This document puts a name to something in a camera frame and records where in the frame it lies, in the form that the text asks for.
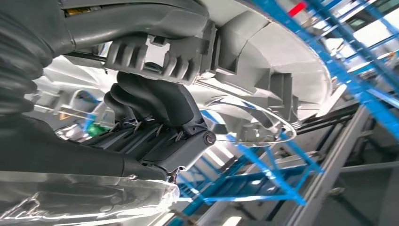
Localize blue metal shelf rack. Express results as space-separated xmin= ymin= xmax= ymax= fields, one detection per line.
xmin=168 ymin=0 xmax=399 ymax=226

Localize red barrier belt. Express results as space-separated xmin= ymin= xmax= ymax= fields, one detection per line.
xmin=287 ymin=0 xmax=309 ymax=17

